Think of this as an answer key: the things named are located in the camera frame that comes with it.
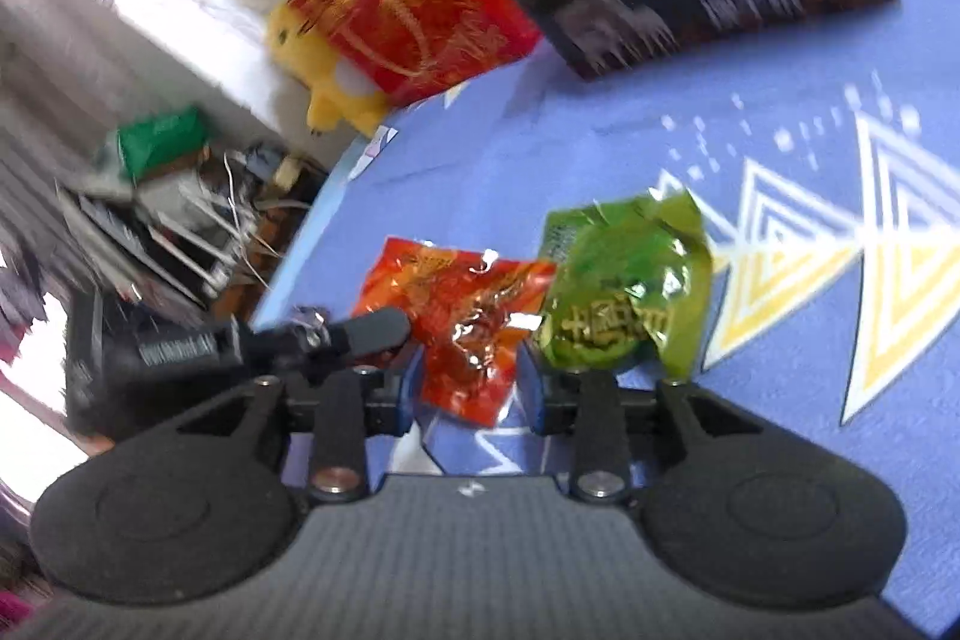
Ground yellow duck plush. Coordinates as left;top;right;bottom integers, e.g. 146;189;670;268
268;0;391;137

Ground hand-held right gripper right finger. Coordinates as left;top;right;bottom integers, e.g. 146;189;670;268
521;340;758;504

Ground blue printed cloth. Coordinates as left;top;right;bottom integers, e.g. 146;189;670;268
251;0;960;640

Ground white chargers and cables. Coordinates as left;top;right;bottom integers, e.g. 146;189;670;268
176;149;308;285

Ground red snack packet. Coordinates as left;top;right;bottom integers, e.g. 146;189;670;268
352;237;560;429

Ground green snack packet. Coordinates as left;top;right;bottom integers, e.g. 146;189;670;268
538;190;713;382

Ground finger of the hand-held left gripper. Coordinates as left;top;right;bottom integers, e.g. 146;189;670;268
247;306;415;384

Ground green box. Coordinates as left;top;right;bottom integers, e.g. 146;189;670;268
112;106;212;180

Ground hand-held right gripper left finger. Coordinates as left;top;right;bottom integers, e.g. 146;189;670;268
176;351;425;506

